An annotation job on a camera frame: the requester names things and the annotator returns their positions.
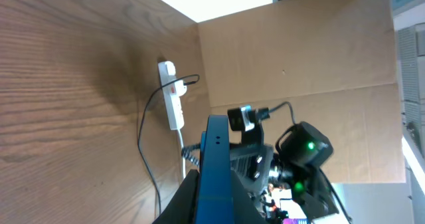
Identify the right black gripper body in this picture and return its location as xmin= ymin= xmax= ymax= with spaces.
xmin=230 ymin=144 xmax=274 ymax=194

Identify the blue Galaxy smartphone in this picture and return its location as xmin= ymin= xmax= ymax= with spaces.
xmin=195 ymin=115 xmax=234 ymax=224

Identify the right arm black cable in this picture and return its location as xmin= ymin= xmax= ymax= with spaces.
xmin=268 ymin=100 xmax=353 ymax=224

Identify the white power strip cord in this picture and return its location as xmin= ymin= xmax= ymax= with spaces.
xmin=175 ymin=128 xmax=187 ymax=180

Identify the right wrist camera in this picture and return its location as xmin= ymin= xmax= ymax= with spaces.
xmin=227 ymin=105 xmax=270 ymax=132

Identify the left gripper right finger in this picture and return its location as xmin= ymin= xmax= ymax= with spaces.
xmin=230 ymin=170 xmax=267 ymax=224

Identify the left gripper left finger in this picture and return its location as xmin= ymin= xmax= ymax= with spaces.
xmin=153 ymin=169 xmax=199 ymax=224

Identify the white power strip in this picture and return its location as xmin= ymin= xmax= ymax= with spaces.
xmin=158 ymin=61 xmax=185 ymax=130

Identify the white charger plug adapter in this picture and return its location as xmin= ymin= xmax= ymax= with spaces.
xmin=170 ymin=80 xmax=187 ymax=97

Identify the black charging cable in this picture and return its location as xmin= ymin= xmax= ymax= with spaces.
xmin=137 ymin=74 xmax=201 ymax=217

